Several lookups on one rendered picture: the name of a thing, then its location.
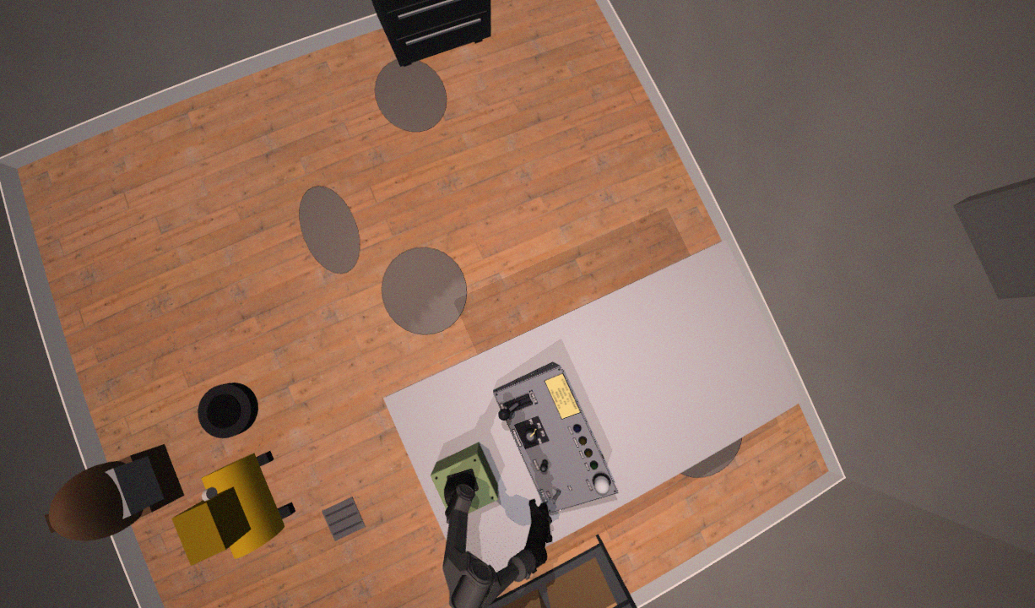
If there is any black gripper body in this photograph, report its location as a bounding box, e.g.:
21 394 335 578
528 499 552 543

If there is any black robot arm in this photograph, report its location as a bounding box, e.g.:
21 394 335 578
442 469 548 608

